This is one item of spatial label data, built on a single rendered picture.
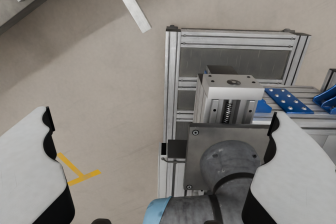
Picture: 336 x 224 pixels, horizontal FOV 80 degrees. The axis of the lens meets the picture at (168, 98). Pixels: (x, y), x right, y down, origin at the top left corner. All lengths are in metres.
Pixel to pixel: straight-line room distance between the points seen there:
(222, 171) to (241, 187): 0.06
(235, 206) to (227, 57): 1.02
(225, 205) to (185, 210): 0.07
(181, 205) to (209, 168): 0.13
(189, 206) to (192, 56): 0.99
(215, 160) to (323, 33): 1.44
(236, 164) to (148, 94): 1.21
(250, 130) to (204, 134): 0.11
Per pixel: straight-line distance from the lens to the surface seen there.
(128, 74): 1.56
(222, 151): 0.51
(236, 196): 0.45
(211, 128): 0.50
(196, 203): 0.43
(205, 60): 1.30
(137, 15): 0.61
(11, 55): 1.86
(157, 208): 0.43
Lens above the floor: 1.43
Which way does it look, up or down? 62 degrees down
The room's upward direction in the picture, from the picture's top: 180 degrees clockwise
